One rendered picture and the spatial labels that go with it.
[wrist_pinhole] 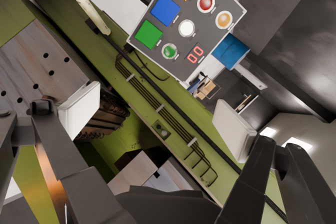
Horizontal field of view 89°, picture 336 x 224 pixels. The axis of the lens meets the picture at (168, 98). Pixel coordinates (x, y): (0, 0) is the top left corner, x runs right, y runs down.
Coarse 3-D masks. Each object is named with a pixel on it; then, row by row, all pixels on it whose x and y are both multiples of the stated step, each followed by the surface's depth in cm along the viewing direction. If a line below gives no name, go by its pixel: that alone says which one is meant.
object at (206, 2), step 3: (201, 0) 57; (204, 0) 57; (207, 0) 57; (210, 0) 57; (201, 3) 57; (204, 3) 57; (207, 3) 57; (210, 3) 57; (201, 6) 58; (204, 6) 58; (207, 6) 58; (210, 6) 58; (204, 9) 58; (207, 9) 58
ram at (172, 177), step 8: (168, 160) 66; (176, 160) 82; (160, 168) 66; (168, 168) 65; (176, 168) 66; (184, 168) 83; (152, 176) 65; (160, 176) 65; (168, 176) 65; (176, 176) 64; (184, 176) 67; (192, 176) 84; (144, 184) 65; (152, 184) 65; (160, 184) 64; (168, 184) 64; (176, 184) 64; (184, 184) 63; (192, 184) 67
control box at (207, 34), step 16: (176, 0) 57; (192, 0) 57; (224, 0) 57; (144, 16) 59; (176, 16) 59; (192, 16) 59; (208, 16) 59; (240, 16) 59; (176, 32) 61; (192, 32) 61; (208, 32) 61; (224, 32) 61; (144, 48) 64; (160, 48) 64; (176, 48) 64; (192, 48) 63; (208, 48) 64; (160, 64) 66; (176, 64) 66; (192, 64) 66
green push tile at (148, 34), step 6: (144, 24) 60; (150, 24) 60; (138, 30) 60; (144, 30) 60; (150, 30) 60; (156, 30) 60; (138, 36) 61; (144, 36) 61; (150, 36) 61; (156, 36) 61; (144, 42) 62; (150, 42) 62; (150, 48) 63
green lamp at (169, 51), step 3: (168, 45) 63; (165, 48) 63; (168, 48) 63; (171, 48) 63; (174, 48) 63; (165, 51) 64; (168, 51) 64; (171, 51) 64; (174, 51) 64; (165, 54) 64; (168, 54) 64; (171, 54) 64
